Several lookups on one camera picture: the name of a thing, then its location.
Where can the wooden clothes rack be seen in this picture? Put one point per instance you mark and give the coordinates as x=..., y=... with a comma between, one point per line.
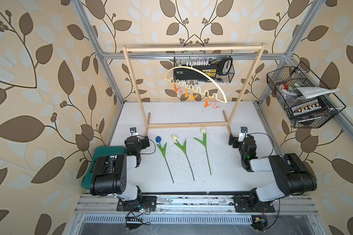
x=227, y=120

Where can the white tulip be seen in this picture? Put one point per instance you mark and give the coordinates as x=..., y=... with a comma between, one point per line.
x=203, y=131
x=183, y=147

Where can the green tool case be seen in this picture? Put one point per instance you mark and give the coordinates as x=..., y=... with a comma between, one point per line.
x=99, y=152

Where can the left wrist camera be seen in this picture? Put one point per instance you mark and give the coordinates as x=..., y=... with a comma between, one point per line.
x=133, y=131

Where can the blue tulip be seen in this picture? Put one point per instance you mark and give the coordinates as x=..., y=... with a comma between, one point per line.
x=163, y=149

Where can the yellow clip hanger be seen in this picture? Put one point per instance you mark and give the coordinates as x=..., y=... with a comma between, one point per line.
x=180, y=75

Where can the white paper in basket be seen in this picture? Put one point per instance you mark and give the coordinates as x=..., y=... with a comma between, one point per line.
x=312, y=92

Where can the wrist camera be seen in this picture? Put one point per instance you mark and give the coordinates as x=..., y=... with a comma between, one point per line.
x=242, y=134
x=133, y=131

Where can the bit set box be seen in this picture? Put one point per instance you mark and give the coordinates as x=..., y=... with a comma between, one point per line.
x=307, y=108

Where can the black yellow tool case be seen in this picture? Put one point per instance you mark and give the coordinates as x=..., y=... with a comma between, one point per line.
x=200, y=72

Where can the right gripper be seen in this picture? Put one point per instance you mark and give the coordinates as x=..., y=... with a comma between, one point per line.
x=235, y=140

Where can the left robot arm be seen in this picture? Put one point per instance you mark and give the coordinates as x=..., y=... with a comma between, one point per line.
x=107, y=174

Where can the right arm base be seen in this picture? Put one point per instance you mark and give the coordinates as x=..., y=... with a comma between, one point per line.
x=251, y=204

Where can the right wire basket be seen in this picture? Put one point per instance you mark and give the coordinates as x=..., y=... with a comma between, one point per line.
x=283, y=80

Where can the yellow clip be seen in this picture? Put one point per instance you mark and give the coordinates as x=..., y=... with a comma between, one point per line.
x=193, y=97
x=186, y=93

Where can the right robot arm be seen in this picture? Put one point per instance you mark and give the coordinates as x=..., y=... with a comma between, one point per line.
x=291, y=176

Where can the orange clip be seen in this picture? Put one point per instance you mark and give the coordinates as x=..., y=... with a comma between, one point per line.
x=207, y=103
x=175, y=88

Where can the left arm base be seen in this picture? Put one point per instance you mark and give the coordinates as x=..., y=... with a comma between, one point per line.
x=145, y=203

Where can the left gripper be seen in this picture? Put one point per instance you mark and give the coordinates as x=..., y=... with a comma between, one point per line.
x=144, y=144

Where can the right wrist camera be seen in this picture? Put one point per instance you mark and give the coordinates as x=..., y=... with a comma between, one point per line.
x=242, y=134

